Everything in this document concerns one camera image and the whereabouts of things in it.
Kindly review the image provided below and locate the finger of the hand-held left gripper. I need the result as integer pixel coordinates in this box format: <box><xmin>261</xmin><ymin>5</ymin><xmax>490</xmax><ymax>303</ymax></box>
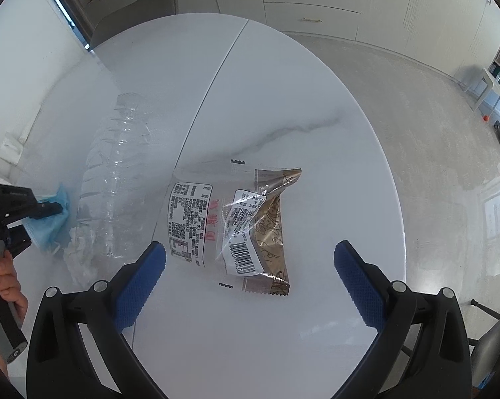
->
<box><xmin>0</xmin><ymin>184</ymin><xmax>63</xmax><ymax>221</ymax></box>
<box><xmin>4</xmin><ymin>220</ymin><xmax>32</xmax><ymax>259</ymax></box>

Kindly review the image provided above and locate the white card box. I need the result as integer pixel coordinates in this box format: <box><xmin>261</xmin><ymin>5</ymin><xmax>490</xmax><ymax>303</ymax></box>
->
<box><xmin>0</xmin><ymin>132</ymin><xmax>27</xmax><ymax>161</ymax></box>

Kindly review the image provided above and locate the person's left hand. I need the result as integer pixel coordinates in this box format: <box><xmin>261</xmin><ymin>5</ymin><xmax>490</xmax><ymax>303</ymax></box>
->
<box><xmin>0</xmin><ymin>258</ymin><xmax>29</xmax><ymax>321</ymax></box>

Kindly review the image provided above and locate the clear plastic bottle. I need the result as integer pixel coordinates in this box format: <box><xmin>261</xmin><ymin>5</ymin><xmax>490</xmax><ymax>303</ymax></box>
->
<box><xmin>76</xmin><ymin>92</ymin><xmax>161</xmax><ymax>275</ymax></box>

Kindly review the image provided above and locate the drawer cabinet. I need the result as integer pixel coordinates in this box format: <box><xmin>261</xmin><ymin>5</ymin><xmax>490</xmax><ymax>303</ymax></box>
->
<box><xmin>206</xmin><ymin>0</ymin><xmax>367</xmax><ymax>38</ymax></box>

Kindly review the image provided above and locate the white crumpled tissue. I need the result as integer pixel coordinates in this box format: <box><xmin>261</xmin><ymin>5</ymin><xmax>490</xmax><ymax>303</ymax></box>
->
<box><xmin>63</xmin><ymin>226</ymin><xmax>109</xmax><ymax>287</ymax></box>

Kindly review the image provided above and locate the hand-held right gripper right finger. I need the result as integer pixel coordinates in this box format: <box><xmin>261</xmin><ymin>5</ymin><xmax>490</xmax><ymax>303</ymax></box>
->
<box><xmin>329</xmin><ymin>240</ymin><xmax>473</xmax><ymax>399</ymax></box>

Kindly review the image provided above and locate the blue face mask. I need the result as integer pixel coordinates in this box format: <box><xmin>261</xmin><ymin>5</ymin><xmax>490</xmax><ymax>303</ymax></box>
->
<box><xmin>23</xmin><ymin>182</ymin><xmax>70</xmax><ymax>254</ymax></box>

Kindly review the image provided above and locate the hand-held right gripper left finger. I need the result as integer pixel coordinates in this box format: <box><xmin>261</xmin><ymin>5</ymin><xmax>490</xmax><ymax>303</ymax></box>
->
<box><xmin>25</xmin><ymin>241</ymin><xmax>180</xmax><ymax>399</ymax></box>

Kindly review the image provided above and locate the small white stool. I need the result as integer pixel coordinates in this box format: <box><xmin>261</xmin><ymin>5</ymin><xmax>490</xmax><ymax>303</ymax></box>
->
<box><xmin>462</xmin><ymin>66</ymin><xmax>500</xmax><ymax>111</ymax></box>

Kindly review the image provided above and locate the clear printed wrapper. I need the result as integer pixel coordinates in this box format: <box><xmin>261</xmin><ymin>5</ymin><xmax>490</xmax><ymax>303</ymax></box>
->
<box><xmin>167</xmin><ymin>159</ymin><xmax>259</xmax><ymax>289</ymax></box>

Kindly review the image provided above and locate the tall cabinet with handles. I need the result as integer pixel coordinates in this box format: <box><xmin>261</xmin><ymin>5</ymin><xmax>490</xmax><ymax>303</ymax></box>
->
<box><xmin>356</xmin><ymin>0</ymin><xmax>500</xmax><ymax>88</ymax></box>

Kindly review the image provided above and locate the grey chair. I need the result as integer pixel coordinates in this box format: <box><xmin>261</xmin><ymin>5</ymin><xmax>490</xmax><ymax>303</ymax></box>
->
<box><xmin>89</xmin><ymin>0</ymin><xmax>180</xmax><ymax>48</ymax></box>
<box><xmin>400</xmin><ymin>298</ymin><xmax>500</xmax><ymax>385</ymax></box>

